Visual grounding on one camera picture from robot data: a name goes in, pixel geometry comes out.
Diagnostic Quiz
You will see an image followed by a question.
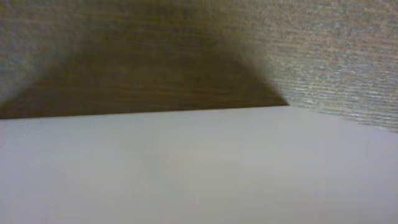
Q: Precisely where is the white cardboard box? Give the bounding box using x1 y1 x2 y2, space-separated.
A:
1 106 397 223

